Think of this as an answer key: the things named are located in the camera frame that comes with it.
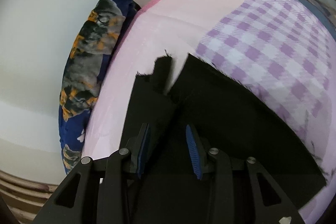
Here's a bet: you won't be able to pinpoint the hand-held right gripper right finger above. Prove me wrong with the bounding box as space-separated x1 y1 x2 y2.
185 124 306 224

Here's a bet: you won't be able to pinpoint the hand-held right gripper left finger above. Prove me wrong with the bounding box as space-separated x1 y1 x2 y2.
33 123 151 224

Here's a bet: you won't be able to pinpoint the black pants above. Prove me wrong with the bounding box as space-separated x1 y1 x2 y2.
119 55 327 224

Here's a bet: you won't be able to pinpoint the blue pillow with orange print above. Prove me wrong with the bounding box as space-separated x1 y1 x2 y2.
58 0 142 174

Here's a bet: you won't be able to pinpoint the beige curtain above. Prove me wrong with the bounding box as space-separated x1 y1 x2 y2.
0 170 61 224

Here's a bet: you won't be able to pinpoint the pink and purple checked bedsheet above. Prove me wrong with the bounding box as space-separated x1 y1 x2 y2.
81 0 336 224

